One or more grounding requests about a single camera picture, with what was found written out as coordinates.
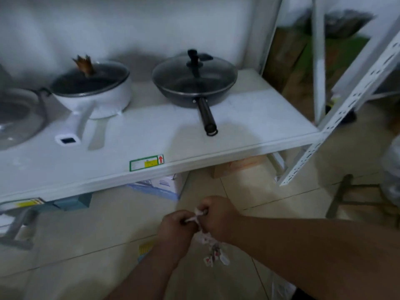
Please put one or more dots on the person's right forearm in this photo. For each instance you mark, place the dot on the person's right forearm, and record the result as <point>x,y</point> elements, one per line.
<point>315,257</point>

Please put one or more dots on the person's left fingers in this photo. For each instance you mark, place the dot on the person's left fingers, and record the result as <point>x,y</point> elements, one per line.
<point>185,218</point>

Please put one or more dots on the person's left hand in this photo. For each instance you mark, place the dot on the person's left hand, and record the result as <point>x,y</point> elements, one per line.
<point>175,229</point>

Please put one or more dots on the brown cardboard box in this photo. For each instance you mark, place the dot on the brown cardboard box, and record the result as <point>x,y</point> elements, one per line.
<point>239,165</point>

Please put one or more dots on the glass lid with golden knob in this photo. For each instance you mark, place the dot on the glass lid with golden knob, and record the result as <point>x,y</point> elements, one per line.
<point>90,78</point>

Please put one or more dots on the person's left forearm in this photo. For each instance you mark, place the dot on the person's left forearm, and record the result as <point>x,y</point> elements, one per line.
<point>147,273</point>

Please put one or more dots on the clear glass pot lid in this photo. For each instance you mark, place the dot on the clear glass pot lid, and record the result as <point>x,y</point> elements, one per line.
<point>18,117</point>

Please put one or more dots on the person's right hand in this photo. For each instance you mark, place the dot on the person's right hand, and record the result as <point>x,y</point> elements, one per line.
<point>218,220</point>

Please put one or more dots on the white metal shelf rack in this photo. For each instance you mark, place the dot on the white metal shelf rack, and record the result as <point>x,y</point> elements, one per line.
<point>200,128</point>

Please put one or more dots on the glass lid with black knob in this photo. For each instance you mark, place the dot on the glass lid with black knob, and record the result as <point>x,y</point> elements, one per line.
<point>194,73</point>

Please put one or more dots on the white and blue product box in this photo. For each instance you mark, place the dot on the white and blue product box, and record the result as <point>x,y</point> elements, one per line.
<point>159,185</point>

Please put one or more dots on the person's right fingers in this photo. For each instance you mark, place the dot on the person's right fingers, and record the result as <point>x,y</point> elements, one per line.
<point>204,212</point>

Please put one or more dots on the bunch of white paper tags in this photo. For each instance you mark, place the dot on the bunch of white paper tags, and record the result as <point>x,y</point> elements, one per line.
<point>210,246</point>

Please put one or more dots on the green and brown carton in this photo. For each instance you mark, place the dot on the green and brown carton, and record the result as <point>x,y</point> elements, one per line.
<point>315,65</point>

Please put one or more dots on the yellow and blue floor packet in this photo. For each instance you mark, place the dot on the yellow and blue floor packet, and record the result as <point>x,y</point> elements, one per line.
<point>144,249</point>

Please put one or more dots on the yellow shelf label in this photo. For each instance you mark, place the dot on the yellow shelf label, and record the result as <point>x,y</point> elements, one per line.
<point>26,203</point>

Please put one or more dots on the green bordered shelf label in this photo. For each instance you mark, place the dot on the green bordered shelf label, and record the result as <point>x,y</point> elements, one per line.
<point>147,162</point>

